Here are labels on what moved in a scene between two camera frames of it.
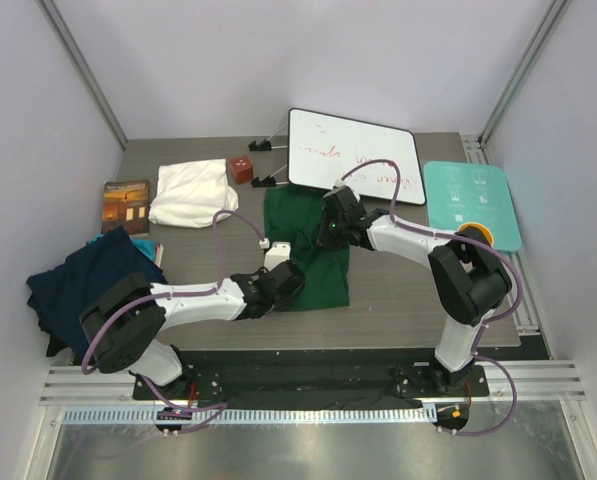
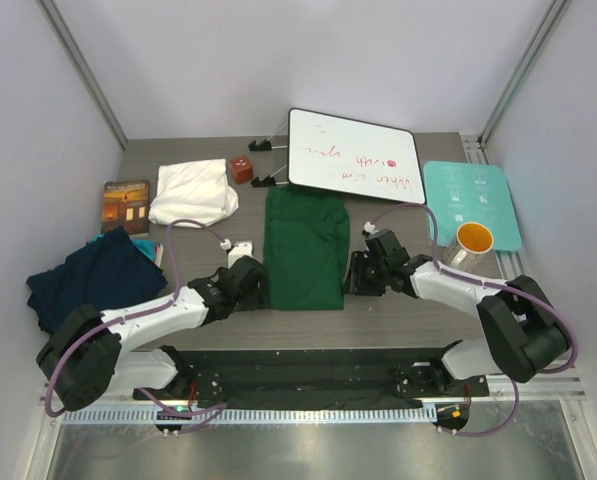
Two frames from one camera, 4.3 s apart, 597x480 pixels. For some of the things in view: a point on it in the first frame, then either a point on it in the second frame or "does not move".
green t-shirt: x=293 y=216 does not move
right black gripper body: x=332 y=233 → x=368 y=276
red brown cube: x=242 y=169 does not move
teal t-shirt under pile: x=147 y=247 does not move
